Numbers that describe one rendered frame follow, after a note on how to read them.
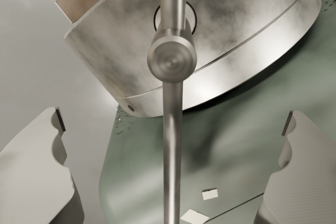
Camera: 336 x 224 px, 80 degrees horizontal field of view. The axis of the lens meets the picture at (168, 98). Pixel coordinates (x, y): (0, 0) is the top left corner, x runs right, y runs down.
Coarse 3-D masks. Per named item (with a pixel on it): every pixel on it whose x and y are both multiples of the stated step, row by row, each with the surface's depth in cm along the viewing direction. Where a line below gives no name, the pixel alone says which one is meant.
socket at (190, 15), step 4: (188, 4) 15; (188, 8) 16; (192, 8) 16; (156, 12) 16; (188, 12) 16; (192, 12) 16; (156, 16) 16; (188, 16) 16; (192, 16) 16; (156, 20) 16; (188, 20) 16; (192, 20) 16; (156, 24) 16; (192, 24) 16; (156, 28) 16; (192, 28) 16
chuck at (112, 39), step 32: (128, 0) 15; (192, 0) 15; (224, 0) 15; (256, 0) 16; (288, 0) 17; (96, 32) 18; (128, 32) 17; (192, 32) 17; (224, 32) 16; (256, 32) 17; (96, 64) 22; (128, 64) 19
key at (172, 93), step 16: (160, 0) 9; (176, 0) 9; (160, 16) 10; (176, 16) 9; (176, 96) 11; (176, 112) 12; (176, 128) 12; (176, 144) 13; (176, 160) 13; (176, 176) 13; (176, 192) 14; (176, 208) 14
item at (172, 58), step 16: (160, 32) 9; (176, 32) 9; (160, 48) 8; (176, 48) 8; (192, 48) 8; (160, 64) 9; (176, 64) 9; (192, 64) 9; (160, 80) 9; (176, 80) 9
